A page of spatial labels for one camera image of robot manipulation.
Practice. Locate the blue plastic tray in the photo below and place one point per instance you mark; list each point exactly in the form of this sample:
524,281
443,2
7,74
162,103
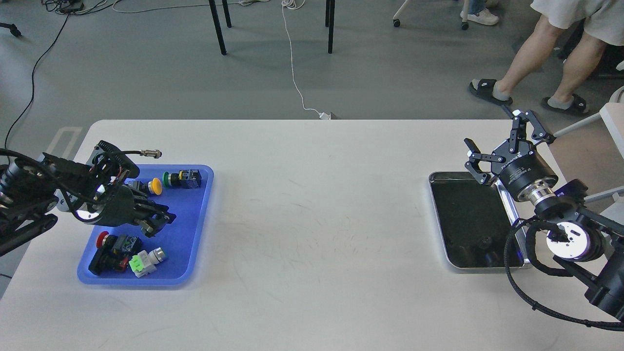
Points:
180,239

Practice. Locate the green push button part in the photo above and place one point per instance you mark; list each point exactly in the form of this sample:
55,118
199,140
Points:
185,179

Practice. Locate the metal tray black inside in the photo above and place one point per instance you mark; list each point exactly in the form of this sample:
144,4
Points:
474,220

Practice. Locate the walking person legs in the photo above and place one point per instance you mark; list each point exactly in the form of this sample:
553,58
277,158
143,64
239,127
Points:
603,26

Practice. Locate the white green switch part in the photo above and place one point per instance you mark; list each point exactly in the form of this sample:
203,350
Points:
144,263

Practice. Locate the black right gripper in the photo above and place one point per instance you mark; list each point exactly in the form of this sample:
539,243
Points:
524,173

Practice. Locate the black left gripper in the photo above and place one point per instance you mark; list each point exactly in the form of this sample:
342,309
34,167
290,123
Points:
129,206

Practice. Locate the yellow push button part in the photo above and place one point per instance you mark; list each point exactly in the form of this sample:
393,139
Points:
151,187

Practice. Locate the red push button part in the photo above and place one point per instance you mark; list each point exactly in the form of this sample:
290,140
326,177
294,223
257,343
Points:
114,252

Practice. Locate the white sneaker foot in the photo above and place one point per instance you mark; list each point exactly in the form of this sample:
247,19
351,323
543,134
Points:
485,17

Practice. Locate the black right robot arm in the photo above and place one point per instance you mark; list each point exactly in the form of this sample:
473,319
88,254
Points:
563,238

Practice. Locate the white chair at right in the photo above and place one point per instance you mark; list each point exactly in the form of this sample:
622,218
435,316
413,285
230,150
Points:
592,152

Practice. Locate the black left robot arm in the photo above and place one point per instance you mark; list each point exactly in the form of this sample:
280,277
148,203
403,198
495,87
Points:
94,193

